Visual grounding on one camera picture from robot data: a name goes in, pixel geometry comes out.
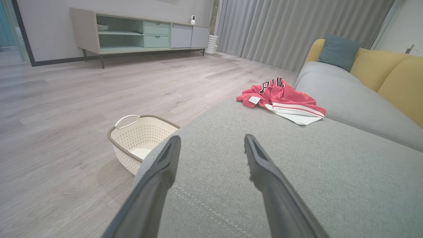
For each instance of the stacked white plates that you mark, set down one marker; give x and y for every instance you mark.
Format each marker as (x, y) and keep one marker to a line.
(102, 27)

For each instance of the small dark wall fixture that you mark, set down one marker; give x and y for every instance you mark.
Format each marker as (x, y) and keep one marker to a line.
(409, 49)

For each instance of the grey sofa seat cushion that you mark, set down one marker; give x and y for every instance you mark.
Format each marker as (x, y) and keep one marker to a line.
(347, 96)

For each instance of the red jersey white trim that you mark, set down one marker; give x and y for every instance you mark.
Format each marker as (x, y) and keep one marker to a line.
(287, 96)

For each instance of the beige green tv cabinet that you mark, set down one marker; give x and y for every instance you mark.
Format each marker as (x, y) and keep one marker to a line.
(181, 36)

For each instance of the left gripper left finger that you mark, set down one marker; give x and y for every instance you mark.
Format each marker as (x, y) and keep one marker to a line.
(148, 198)

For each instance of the yellow sofa back cushion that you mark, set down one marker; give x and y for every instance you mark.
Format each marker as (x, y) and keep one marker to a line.
(373, 66)
(314, 49)
(406, 89)

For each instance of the small white security camera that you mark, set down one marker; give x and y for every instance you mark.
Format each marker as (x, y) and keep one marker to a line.
(193, 19)

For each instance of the white ribbed cylinder appliance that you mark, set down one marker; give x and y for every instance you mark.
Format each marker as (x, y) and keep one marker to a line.
(211, 44)

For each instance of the cream perforated laundry basket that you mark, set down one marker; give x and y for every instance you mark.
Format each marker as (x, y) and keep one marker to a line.
(142, 138)

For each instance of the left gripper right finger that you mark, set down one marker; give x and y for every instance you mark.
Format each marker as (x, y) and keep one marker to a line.
(281, 205)

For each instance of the large grey sofa ottoman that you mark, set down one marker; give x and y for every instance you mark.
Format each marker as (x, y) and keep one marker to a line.
(314, 185)

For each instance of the grey pleated curtain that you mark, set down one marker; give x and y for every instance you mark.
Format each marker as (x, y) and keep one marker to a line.
(281, 29)

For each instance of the teal throw pillow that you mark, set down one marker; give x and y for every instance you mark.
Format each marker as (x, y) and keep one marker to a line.
(338, 53)

